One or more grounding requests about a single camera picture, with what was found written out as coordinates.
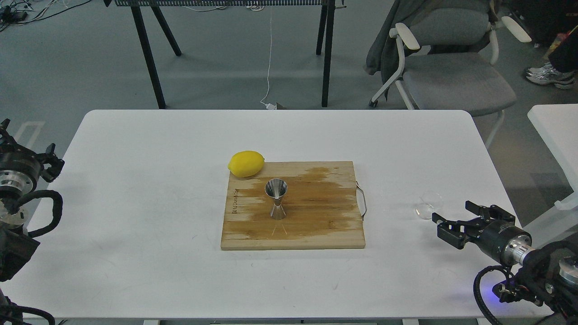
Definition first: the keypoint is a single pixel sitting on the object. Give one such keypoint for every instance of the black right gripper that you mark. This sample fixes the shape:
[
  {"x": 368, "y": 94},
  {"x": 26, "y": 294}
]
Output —
[{"x": 495, "y": 234}]

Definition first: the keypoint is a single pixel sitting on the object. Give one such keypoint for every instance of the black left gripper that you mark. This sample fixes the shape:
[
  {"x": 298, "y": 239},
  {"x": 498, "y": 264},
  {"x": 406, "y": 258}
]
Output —
[{"x": 20, "y": 167}]

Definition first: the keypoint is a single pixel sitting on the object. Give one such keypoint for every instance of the small clear glass cup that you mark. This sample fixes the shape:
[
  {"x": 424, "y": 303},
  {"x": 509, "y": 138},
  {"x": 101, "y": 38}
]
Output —
[{"x": 429, "y": 203}]

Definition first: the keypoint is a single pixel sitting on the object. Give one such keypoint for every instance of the steel double jigger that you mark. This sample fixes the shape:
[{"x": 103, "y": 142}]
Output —
[{"x": 276, "y": 189}]

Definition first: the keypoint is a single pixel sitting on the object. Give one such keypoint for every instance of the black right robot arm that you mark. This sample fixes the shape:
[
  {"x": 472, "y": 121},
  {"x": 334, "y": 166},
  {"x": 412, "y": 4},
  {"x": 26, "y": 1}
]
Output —
[{"x": 545, "y": 276}]

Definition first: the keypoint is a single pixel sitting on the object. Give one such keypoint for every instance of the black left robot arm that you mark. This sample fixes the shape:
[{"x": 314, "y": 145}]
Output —
[{"x": 17, "y": 244}]

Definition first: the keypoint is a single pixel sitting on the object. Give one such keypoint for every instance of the wooden cutting board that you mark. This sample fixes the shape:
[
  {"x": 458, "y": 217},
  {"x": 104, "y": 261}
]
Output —
[{"x": 321, "y": 206}]

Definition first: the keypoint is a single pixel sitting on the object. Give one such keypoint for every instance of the grey office chair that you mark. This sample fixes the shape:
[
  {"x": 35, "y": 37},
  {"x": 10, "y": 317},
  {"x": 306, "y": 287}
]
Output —
[{"x": 447, "y": 62}]

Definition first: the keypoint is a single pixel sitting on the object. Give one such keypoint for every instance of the white grey sneaker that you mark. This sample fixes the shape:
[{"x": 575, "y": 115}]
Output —
[{"x": 548, "y": 75}]

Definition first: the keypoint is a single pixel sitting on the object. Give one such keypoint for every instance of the dark grey hanging jacket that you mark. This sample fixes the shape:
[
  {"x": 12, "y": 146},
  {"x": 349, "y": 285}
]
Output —
[{"x": 383, "y": 56}]

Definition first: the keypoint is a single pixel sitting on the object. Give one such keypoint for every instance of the yellow lemon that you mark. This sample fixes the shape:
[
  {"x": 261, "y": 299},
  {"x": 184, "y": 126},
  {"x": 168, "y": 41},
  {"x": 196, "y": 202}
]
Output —
[{"x": 246, "y": 163}]

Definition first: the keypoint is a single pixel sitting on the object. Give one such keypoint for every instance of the black metal table frame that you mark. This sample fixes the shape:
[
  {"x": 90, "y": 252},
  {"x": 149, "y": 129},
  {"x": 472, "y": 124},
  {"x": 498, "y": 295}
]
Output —
[{"x": 222, "y": 34}]

